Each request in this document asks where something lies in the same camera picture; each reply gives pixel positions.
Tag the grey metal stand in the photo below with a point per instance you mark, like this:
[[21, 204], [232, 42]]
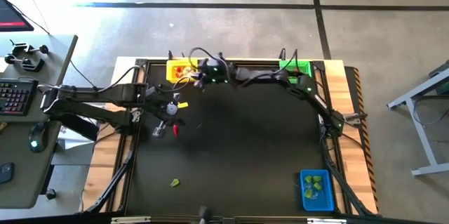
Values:
[[422, 136]]

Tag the black edge clip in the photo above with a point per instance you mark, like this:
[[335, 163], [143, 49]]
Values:
[[282, 53], [170, 54]]

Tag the black yellow hazard tape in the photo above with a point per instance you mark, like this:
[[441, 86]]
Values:
[[368, 168]]

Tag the blue plastic basket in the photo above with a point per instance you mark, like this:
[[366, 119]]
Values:
[[326, 203]]

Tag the dark blue phone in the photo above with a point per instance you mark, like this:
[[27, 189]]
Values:
[[5, 174]]

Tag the white paper sheet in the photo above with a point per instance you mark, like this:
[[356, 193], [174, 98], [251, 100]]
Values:
[[73, 141]]

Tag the cream toy mushroom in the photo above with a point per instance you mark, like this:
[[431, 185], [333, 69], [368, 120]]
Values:
[[189, 72]]

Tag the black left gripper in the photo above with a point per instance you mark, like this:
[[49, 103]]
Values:
[[163, 103]]

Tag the black bench clamp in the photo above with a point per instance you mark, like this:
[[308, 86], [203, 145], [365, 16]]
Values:
[[29, 65], [21, 47]]

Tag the green plastic basket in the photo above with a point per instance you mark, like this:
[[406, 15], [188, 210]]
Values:
[[305, 67]]

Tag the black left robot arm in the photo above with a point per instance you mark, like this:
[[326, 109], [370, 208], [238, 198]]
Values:
[[105, 92]]

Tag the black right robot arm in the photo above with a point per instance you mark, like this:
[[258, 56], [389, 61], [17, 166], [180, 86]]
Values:
[[315, 99]]

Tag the red cap toy mushroom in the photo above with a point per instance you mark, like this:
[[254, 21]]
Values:
[[179, 71]]

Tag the black backlit keyboard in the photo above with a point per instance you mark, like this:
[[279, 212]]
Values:
[[15, 97]]

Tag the yellow plastic basket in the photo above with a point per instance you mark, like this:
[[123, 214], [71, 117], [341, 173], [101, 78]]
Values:
[[172, 78]]

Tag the grey desk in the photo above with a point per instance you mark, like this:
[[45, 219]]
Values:
[[59, 52]]

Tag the red toy chili pepper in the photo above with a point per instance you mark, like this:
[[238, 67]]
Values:
[[175, 131]]

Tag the black computer mouse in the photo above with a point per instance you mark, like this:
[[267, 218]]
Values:
[[36, 136]]

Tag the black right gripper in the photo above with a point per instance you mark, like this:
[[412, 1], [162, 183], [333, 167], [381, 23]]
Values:
[[217, 74]]

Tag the green toy chili pepper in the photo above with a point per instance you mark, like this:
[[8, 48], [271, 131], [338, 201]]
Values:
[[308, 193]]

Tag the black round knob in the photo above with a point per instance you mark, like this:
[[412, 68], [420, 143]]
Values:
[[51, 194]]

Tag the black diagonal strut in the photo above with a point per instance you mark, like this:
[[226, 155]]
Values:
[[345, 189], [115, 182]]

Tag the black computer monitor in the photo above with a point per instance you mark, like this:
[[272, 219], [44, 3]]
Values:
[[10, 17]]

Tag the silver metal bracket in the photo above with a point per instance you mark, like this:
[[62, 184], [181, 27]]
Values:
[[129, 220], [326, 221]]

